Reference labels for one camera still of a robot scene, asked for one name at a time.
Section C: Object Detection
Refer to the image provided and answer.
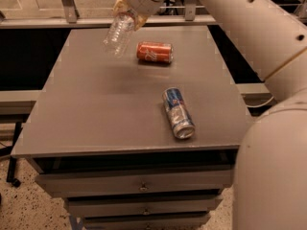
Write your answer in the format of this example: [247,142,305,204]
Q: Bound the clear plastic water bottle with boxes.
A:
[103,12,134,58]

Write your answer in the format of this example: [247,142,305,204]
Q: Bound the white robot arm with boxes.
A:
[114,0,307,230]

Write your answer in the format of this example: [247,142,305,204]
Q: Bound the middle grey drawer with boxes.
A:
[65,195,223,218]

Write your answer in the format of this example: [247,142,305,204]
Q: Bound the grey drawer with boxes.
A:
[83,212,210,230]
[65,195,223,218]
[35,167,233,197]

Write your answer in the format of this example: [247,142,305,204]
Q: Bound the blue silver energy drink can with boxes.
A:
[162,87,195,140]

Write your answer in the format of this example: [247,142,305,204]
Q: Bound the top grey drawer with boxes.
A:
[35,167,233,197]

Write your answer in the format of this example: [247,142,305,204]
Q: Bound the orange soda can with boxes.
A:
[136,41,174,64]

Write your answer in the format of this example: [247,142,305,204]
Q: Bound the grey metal railing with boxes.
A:
[0,0,306,29]

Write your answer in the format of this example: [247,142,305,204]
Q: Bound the black stand leg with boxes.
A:
[7,121,24,188]

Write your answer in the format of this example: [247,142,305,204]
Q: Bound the grey drawer cabinet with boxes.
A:
[12,25,257,230]

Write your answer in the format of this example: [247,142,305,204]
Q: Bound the white cable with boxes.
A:
[247,95,275,109]

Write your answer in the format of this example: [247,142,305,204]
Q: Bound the bottom grey drawer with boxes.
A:
[83,212,210,230]

